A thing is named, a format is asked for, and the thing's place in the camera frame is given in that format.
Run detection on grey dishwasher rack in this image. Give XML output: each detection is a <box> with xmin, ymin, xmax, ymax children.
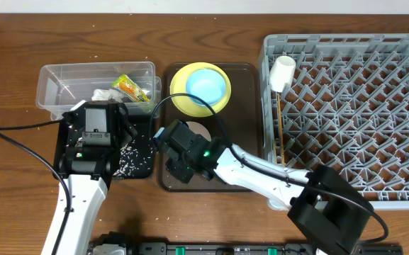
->
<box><xmin>259</xmin><ymin>33</ymin><xmax>409</xmax><ymax>210</ymax></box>

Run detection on white tissue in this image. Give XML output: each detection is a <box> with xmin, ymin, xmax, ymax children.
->
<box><xmin>91</xmin><ymin>89</ymin><xmax>125</xmax><ymax>103</ymax></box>

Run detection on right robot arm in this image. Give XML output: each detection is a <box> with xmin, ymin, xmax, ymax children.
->
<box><xmin>149</xmin><ymin>120</ymin><xmax>374</xmax><ymax>254</ymax></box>

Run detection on black rectangular tray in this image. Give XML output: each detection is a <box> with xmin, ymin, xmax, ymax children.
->
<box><xmin>53</xmin><ymin>115</ymin><xmax>155</xmax><ymax>180</ymax></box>

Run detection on green orange snack wrapper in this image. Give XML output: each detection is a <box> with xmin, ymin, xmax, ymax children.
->
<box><xmin>111</xmin><ymin>74</ymin><xmax>150</xmax><ymax>103</ymax></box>

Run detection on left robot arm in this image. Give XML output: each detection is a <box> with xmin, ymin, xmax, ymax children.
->
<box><xmin>42</xmin><ymin>100</ymin><xmax>137</xmax><ymax>254</ymax></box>

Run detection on rice grains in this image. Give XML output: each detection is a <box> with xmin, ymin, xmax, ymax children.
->
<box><xmin>113</xmin><ymin>144</ymin><xmax>154</xmax><ymax>179</ymax></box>

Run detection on light blue bowl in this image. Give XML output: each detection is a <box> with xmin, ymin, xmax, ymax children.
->
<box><xmin>185</xmin><ymin>69</ymin><xmax>226</xmax><ymax>106</ymax></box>

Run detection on clear plastic bin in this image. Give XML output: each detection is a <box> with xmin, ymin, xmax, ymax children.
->
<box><xmin>36</xmin><ymin>62</ymin><xmax>162</xmax><ymax>120</ymax></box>

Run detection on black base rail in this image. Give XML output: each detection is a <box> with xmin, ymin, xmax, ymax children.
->
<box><xmin>86</xmin><ymin>232</ymin><xmax>403</xmax><ymax>255</ymax></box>

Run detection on dark brown serving tray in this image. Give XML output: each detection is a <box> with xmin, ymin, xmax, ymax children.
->
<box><xmin>157</xmin><ymin>62</ymin><xmax>264</xmax><ymax>193</ymax></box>

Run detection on white cup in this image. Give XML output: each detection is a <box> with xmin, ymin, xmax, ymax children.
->
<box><xmin>269</xmin><ymin>55</ymin><xmax>296</xmax><ymax>93</ymax></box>

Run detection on white bowl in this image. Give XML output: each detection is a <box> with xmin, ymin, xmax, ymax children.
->
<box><xmin>186</xmin><ymin>121</ymin><xmax>211</xmax><ymax>142</ymax></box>

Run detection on yellow plate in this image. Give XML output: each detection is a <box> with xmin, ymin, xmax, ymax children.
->
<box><xmin>169</xmin><ymin>62</ymin><xmax>232</xmax><ymax>118</ymax></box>

